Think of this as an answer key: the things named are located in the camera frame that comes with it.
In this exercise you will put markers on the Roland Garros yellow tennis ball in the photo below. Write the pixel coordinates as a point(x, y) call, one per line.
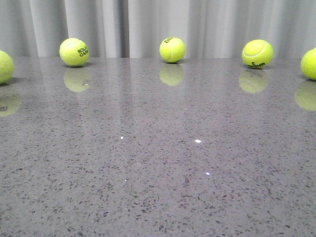
point(74, 52)

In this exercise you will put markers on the grey pleated curtain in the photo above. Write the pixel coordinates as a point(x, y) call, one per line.
point(135, 28)

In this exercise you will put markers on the far-right yellow tennis ball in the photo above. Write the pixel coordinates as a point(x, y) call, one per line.
point(308, 64)

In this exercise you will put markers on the Wilson yellow tennis ball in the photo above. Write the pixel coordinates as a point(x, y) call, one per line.
point(257, 53)

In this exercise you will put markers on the centre yellow tennis ball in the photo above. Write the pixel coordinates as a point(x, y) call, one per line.
point(172, 49)

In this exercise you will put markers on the far-left yellow tennis ball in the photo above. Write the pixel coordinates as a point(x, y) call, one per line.
point(6, 67)

